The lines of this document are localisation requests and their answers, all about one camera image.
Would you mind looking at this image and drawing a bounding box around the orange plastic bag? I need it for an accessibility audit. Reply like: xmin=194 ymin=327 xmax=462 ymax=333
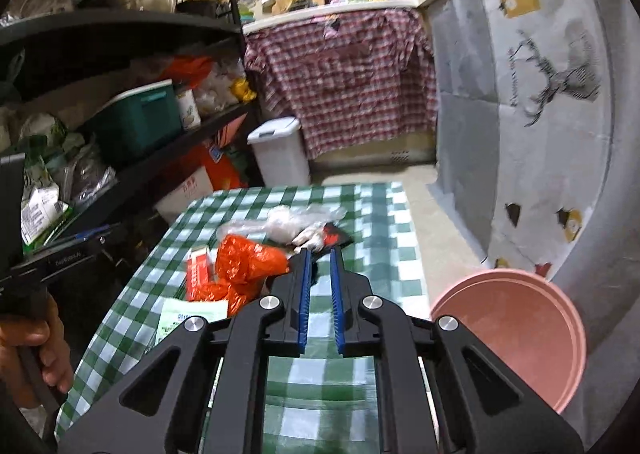
xmin=192 ymin=234 xmax=292 ymax=317

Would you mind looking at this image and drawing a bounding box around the orange carton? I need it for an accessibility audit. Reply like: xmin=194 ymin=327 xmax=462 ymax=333
xmin=195 ymin=144 xmax=249 ymax=193

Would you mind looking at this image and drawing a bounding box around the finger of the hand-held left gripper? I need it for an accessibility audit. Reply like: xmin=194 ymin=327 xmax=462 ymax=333
xmin=94 ymin=226 xmax=129 ymax=261
xmin=47 ymin=227 xmax=114 ymax=247

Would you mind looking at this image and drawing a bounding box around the black and red wrapper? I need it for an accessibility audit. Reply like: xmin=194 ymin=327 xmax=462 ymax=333
xmin=320 ymin=221 xmax=354 ymax=249

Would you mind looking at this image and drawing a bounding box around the crumpled clear bag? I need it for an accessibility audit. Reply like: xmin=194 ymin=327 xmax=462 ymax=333
xmin=65 ymin=144 xmax=119 ymax=207

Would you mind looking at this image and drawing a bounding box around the white tissue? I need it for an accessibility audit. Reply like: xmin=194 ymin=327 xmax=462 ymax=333
xmin=290 ymin=226 xmax=326 ymax=251

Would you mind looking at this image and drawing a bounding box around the white labelled jar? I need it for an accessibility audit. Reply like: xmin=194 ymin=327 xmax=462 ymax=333
xmin=176 ymin=88 xmax=202 ymax=129

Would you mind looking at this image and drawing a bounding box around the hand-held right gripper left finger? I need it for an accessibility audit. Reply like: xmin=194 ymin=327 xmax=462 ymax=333
xmin=59 ymin=248 xmax=313 ymax=454

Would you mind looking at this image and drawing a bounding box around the green checked tablecloth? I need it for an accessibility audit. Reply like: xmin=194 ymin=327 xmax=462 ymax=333
xmin=55 ymin=182 xmax=432 ymax=454

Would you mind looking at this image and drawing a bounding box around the yellow toy duck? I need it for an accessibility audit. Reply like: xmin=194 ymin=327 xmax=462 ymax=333
xmin=231 ymin=78 xmax=257 ymax=102

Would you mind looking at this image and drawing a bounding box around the white cardboard box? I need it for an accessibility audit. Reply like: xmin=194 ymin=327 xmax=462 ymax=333
xmin=154 ymin=166 xmax=216 ymax=225

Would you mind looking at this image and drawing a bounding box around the pink plastic bin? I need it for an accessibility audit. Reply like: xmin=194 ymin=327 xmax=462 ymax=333
xmin=430 ymin=270 xmax=587 ymax=416

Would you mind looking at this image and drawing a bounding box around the white pedal bin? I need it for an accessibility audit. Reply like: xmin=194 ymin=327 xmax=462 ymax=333
xmin=247 ymin=116 xmax=312 ymax=189

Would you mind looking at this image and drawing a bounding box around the green and white packet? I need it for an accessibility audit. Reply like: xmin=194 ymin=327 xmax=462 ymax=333
xmin=20 ymin=184 xmax=72 ymax=251

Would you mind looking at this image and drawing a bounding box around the green and white pouch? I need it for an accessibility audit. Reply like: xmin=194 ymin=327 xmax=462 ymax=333
xmin=150 ymin=298 xmax=231 ymax=356

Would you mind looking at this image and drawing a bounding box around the green storage box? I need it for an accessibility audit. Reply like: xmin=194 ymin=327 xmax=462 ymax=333
xmin=92 ymin=80 xmax=183 ymax=165

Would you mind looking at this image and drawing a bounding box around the orange bag on shelf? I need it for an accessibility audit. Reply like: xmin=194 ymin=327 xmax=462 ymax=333
xmin=162 ymin=56 xmax=213 ymax=89

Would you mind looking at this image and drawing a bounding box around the white deer print cloth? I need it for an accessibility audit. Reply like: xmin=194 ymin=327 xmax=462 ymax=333
xmin=427 ymin=0 xmax=622 ymax=285

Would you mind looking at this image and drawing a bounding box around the small red box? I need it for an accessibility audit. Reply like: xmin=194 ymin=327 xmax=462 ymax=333
xmin=186 ymin=246 xmax=221 ymax=302

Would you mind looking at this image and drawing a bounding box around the red plaid shirt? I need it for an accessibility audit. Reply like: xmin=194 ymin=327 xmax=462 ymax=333
xmin=244 ymin=8 xmax=439 ymax=161

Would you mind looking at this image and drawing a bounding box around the clear plastic bag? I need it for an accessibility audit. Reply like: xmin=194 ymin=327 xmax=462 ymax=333
xmin=216 ymin=205 xmax=348 ymax=242

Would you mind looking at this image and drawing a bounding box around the person's left hand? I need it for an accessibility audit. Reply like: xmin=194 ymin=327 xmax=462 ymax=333
xmin=0 ymin=291 xmax=76 ymax=408

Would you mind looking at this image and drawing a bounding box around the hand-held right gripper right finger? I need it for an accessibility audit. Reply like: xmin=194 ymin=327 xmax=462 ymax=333
xmin=330 ymin=248 xmax=586 ymax=454

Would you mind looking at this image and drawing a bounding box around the black shelf rack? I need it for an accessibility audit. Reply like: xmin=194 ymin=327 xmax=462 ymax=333
xmin=0 ymin=0 xmax=267 ymax=285

